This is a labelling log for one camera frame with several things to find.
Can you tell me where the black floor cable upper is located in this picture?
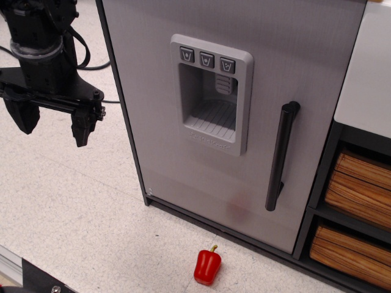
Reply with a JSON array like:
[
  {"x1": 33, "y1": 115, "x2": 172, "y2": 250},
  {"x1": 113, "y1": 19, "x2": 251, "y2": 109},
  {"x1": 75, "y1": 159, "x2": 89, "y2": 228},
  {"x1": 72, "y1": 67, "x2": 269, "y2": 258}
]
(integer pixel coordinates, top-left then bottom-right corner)
[{"x1": 0, "y1": 45, "x2": 111, "y2": 71}]

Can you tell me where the grey toy fridge door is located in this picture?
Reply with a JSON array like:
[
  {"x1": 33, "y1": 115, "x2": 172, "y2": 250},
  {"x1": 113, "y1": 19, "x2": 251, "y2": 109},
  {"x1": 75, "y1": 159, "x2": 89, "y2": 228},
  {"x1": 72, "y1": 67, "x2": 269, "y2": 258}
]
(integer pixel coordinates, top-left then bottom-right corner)
[{"x1": 101, "y1": 1, "x2": 366, "y2": 253}]

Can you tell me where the grey ice water dispenser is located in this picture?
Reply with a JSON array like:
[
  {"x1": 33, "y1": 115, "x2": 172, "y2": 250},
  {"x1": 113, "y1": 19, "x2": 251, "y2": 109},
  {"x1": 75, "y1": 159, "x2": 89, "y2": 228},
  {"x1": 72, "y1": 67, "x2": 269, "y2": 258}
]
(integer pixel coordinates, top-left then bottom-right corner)
[{"x1": 170, "y1": 34, "x2": 254, "y2": 156}]

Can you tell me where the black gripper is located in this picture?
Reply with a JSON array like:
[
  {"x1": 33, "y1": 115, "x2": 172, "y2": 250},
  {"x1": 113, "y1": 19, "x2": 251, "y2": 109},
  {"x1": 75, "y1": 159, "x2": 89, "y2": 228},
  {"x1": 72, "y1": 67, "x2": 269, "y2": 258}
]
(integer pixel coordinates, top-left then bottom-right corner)
[{"x1": 1, "y1": 46, "x2": 105, "y2": 147}]

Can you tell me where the dark grey fridge cabinet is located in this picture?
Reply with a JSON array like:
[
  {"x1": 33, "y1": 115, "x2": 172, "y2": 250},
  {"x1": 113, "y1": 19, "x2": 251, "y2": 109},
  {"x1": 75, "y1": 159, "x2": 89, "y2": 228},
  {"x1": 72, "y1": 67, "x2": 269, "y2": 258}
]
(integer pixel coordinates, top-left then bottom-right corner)
[{"x1": 97, "y1": 1, "x2": 390, "y2": 292}]

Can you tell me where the aluminium rail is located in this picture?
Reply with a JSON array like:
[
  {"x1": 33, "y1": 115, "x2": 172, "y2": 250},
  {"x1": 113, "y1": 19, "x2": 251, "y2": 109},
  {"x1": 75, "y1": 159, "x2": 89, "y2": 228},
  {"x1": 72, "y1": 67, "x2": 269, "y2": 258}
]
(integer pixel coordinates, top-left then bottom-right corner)
[{"x1": 1, "y1": 246, "x2": 23, "y2": 286}]

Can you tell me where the black base plate with screw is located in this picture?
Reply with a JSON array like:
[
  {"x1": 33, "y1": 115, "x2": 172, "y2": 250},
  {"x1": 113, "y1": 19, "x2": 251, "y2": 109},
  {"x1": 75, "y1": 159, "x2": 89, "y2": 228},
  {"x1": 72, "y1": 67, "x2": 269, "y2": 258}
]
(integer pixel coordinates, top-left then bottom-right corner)
[{"x1": 21, "y1": 258, "x2": 76, "y2": 293}]

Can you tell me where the red bell pepper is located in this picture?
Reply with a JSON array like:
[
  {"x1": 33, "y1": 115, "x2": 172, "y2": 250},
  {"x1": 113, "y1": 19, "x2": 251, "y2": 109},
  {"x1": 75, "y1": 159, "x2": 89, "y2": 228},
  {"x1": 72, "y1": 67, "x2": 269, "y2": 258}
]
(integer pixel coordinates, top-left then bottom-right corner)
[{"x1": 194, "y1": 245, "x2": 222, "y2": 286}]

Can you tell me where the white counter top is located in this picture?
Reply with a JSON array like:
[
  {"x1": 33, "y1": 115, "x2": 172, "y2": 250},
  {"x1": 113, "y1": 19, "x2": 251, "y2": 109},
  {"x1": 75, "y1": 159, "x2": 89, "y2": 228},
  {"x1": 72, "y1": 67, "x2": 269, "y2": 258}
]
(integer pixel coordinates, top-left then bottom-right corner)
[{"x1": 334, "y1": 1, "x2": 390, "y2": 138}]

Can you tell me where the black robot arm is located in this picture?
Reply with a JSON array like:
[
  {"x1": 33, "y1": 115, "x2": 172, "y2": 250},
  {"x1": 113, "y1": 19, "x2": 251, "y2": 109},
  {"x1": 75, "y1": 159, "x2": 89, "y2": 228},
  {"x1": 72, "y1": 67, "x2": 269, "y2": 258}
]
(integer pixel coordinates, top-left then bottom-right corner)
[{"x1": 1, "y1": 1, "x2": 105, "y2": 147}]

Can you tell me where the black fridge door handle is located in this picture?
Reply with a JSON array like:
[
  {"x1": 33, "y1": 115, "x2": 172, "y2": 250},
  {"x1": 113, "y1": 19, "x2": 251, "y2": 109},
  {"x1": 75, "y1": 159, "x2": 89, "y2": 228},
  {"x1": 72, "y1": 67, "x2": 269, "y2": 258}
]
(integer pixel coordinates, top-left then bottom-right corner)
[{"x1": 265, "y1": 101, "x2": 301, "y2": 211}]

